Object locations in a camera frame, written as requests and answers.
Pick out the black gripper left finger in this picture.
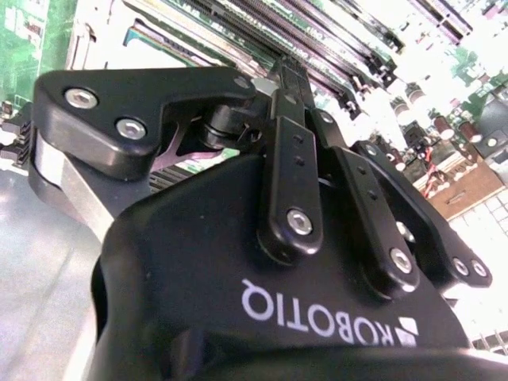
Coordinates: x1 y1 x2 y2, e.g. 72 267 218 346
26 57 323 265

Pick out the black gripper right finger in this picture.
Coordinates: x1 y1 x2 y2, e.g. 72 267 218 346
295 67 494 302

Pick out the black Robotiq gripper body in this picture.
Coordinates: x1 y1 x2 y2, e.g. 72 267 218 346
90 152 508 381

